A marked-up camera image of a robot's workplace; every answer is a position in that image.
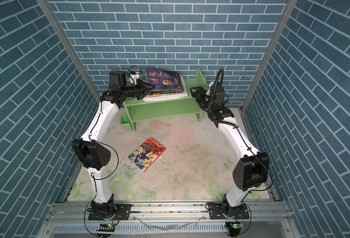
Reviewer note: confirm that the green shelf rack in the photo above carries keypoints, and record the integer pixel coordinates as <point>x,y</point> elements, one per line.
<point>138,110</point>

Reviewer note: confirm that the black book yellow text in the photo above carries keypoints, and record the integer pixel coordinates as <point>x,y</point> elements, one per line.
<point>166,92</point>

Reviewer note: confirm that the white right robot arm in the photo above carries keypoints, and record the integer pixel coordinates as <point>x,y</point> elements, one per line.
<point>251,167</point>

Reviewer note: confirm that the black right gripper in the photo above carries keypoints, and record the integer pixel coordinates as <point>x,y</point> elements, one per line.
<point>200,95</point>

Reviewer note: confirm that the metal corner frame post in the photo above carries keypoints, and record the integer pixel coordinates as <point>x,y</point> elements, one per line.
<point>61,34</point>
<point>285,16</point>

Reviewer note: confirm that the white book brown stripes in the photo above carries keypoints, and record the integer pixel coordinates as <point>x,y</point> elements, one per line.
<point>163,97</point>

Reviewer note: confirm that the purple book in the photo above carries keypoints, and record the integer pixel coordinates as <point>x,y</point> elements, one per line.
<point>164,81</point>

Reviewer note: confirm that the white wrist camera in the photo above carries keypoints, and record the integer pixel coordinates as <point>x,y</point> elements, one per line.
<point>133,78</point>
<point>211,88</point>

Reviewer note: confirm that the metal corner frame post left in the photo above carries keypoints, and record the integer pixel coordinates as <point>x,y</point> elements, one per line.
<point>61,34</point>

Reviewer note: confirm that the red manga comic book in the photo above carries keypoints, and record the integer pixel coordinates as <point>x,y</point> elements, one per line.
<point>147,153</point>

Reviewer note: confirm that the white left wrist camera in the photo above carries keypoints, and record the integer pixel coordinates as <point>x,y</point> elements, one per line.
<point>133,78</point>

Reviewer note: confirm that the metal base rail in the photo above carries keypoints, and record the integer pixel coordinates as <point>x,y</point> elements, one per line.
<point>265,218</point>

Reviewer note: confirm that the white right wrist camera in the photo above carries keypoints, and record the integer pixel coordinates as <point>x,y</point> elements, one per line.
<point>211,88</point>

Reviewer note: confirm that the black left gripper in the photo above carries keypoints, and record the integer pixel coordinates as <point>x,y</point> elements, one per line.
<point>143,91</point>

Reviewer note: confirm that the metal corner frame post right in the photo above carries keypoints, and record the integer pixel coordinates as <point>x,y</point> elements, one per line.
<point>285,16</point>

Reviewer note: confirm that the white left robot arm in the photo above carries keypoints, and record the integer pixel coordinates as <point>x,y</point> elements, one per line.
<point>90,149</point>

